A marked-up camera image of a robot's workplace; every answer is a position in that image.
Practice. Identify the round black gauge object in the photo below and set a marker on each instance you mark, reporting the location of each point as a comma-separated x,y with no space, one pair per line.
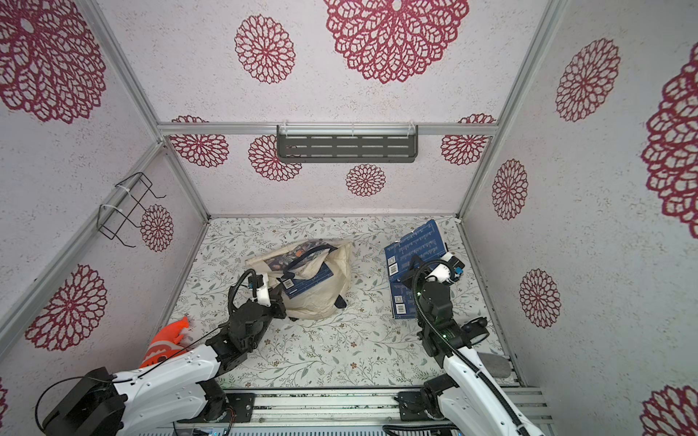
476,330

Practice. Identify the grey oblong stone object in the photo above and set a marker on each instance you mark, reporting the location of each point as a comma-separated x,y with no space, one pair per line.
498,366

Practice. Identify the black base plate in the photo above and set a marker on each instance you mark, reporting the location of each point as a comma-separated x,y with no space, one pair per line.
237,408
415,406

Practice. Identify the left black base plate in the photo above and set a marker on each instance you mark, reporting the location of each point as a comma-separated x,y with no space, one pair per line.
237,408

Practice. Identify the aluminium front rail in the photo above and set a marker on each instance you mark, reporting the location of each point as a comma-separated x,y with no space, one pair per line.
327,411

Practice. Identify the cream canvas tote bag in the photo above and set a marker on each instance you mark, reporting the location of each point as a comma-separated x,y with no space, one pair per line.
304,259

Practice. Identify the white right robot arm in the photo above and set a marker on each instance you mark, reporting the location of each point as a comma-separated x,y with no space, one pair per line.
466,395

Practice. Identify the blue book lifted from bag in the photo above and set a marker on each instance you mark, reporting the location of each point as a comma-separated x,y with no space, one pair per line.
402,301

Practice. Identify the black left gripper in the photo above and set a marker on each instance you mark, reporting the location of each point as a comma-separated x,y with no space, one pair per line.
277,302

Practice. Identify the red plastic object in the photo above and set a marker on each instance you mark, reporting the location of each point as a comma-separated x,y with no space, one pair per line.
167,342

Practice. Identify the grey slotted wall shelf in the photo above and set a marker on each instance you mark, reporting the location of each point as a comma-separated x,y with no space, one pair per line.
347,145

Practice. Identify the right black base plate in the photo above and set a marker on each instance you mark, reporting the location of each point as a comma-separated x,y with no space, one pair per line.
415,406

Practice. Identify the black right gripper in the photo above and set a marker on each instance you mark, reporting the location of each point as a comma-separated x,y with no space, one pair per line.
428,271

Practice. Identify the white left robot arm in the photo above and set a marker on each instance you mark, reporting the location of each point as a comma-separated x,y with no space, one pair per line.
183,387

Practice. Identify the black wire wall rack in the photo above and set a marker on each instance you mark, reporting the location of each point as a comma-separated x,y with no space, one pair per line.
114,215

